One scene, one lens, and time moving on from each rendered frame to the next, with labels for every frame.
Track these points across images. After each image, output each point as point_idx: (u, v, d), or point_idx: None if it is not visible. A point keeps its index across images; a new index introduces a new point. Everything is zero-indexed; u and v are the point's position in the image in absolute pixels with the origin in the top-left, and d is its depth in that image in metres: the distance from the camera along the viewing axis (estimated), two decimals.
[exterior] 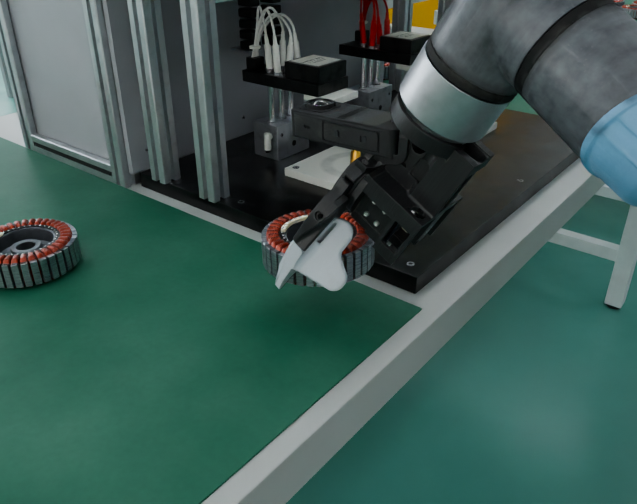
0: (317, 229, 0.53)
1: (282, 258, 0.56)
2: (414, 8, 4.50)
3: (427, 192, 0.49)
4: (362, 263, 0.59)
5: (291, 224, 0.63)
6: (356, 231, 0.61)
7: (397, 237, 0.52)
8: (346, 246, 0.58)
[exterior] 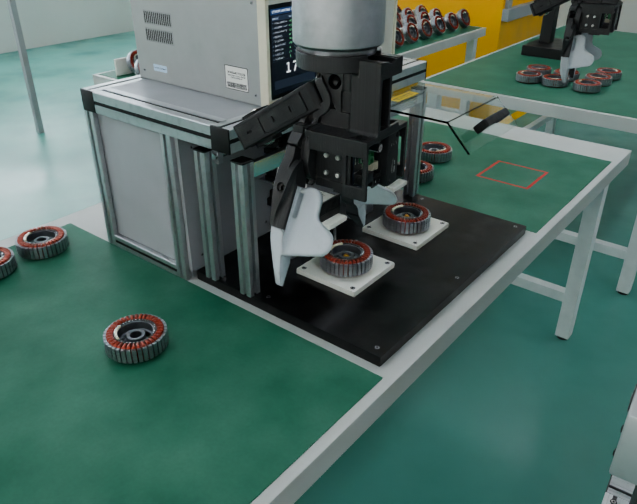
0: (286, 203, 0.54)
1: (271, 253, 0.56)
2: None
3: (361, 116, 0.51)
4: (365, 267, 1.28)
5: (334, 246, 1.33)
6: (364, 252, 1.31)
7: (359, 175, 0.53)
8: (358, 259, 1.28)
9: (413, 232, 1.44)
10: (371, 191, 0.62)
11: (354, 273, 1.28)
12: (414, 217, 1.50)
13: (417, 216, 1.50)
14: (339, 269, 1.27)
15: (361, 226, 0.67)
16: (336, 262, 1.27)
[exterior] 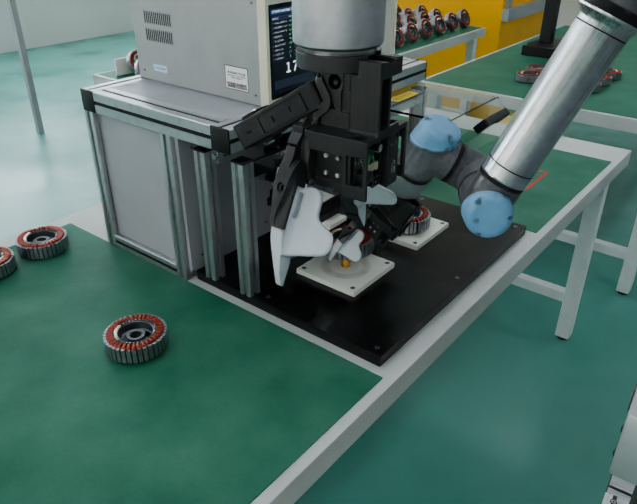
0: (286, 203, 0.54)
1: (271, 253, 0.56)
2: None
3: (361, 116, 0.51)
4: (368, 249, 1.27)
5: (334, 232, 1.31)
6: (365, 235, 1.29)
7: (359, 175, 0.53)
8: (361, 241, 1.26)
9: (413, 232, 1.44)
10: (371, 191, 0.62)
11: None
12: (414, 217, 1.50)
13: (417, 216, 1.50)
14: None
15: (361, 226, 0.67)
16: None
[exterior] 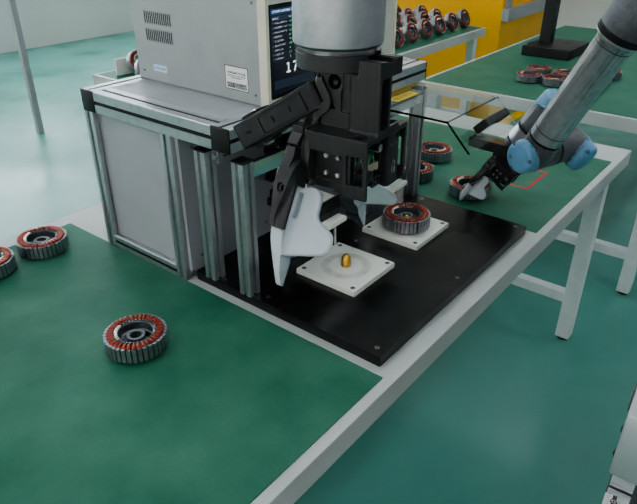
0: (286, 203, 0.54)
1: (271, 253, 0.56)
2: None
3: (361, 116, 0.51)
4: (488, 193, 1.69)
5: (459, 179, 1.73)
6: None
7: (359, 175, 0.53)
8: None
9: (420, 231, 1.45)
10: (371, 191, 0.62)
11: None
12: (411, 216, 1.50)
13: (414, 214, 1.50)
14: (470, 194, 1.67)
15: (361, 226, 0.67)
16: None
